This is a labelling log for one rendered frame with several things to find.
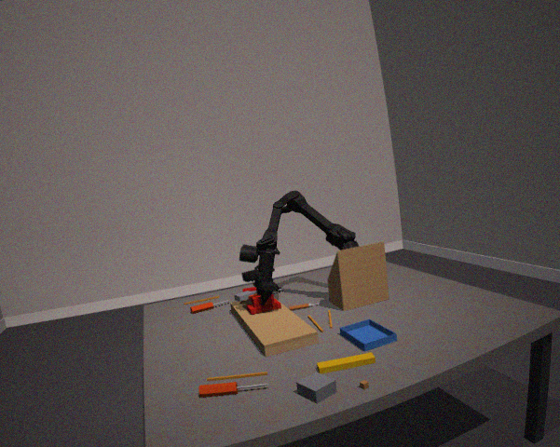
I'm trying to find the yellow rectangular bar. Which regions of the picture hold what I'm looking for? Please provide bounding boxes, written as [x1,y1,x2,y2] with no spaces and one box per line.
[317,353,376,374]

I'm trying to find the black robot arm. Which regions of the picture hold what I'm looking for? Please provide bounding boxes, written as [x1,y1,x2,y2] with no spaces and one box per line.
[239,191,359,282]

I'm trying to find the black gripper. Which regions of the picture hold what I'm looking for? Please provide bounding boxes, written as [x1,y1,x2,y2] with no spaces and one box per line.
[253,264,279,305]

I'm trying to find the tan wooden panel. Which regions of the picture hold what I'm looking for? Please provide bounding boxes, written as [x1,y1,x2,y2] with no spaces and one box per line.
[230,299,319,357]

